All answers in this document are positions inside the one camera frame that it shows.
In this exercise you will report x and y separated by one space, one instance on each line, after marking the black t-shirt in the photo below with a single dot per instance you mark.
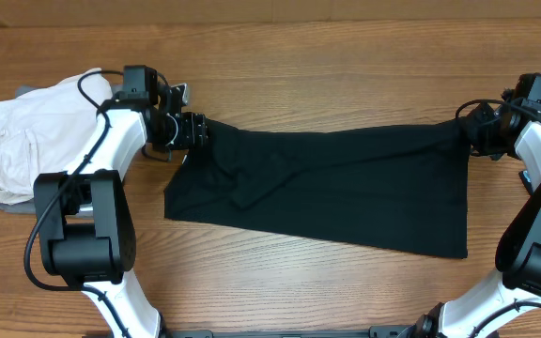
401 188

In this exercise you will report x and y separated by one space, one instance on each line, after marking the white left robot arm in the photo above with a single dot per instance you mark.
84 239

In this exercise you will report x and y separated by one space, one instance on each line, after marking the grey folded garment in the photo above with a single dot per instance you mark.
27 207

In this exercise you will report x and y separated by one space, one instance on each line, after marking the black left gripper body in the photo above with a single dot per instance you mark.
183 131

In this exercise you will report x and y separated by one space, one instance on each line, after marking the white folded garment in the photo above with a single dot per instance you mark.
42 131

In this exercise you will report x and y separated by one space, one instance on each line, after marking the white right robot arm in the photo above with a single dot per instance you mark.
513 288

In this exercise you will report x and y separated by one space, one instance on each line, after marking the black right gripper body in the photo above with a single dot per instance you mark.
486 138

